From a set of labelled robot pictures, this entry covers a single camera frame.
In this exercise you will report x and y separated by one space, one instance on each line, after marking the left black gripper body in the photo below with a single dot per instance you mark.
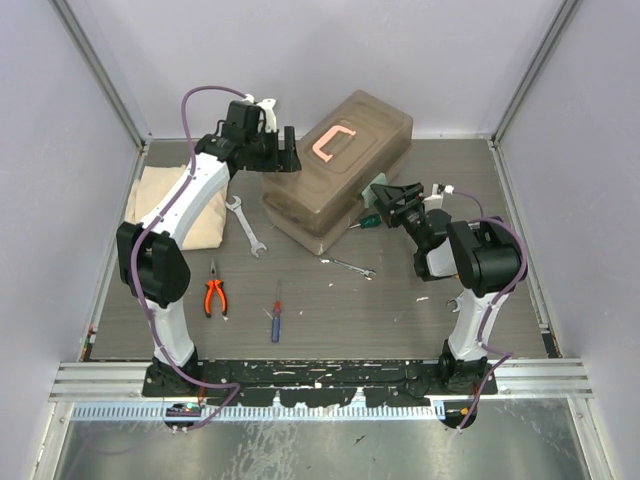
264 147

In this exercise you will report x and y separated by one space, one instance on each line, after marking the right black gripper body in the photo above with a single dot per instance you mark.
411 215

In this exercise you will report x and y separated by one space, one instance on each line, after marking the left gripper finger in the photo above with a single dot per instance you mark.
288 161
289 139

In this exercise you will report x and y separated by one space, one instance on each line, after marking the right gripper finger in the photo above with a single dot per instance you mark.
386 199
407 192

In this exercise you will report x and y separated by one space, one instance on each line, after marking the brown translucent toolbox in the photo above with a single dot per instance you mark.
363 140

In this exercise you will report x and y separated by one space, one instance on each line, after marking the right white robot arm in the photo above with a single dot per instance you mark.
487 257

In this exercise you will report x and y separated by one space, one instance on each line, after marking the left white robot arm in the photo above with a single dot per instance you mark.
150 254

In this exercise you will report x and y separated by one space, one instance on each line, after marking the silver wrench near right arm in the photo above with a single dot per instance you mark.
455 305

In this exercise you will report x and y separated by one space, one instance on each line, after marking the small silver wrench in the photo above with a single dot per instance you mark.
365 272

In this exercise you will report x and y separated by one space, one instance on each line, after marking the large silver wrench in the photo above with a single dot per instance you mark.
256 247

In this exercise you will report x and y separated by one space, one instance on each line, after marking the beige cloth bag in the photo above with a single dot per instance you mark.
152 187

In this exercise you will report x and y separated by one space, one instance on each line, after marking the green handled screwdriver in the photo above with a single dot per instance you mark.
370 221

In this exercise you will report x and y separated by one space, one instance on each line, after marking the orange handled pliers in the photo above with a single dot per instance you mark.
215 287

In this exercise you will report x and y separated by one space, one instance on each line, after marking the blue handled screwdriver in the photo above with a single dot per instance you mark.
276 316

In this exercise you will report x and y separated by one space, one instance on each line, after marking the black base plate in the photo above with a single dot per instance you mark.
314 384

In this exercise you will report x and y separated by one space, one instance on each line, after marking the slotted cable duct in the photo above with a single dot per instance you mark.
172 411

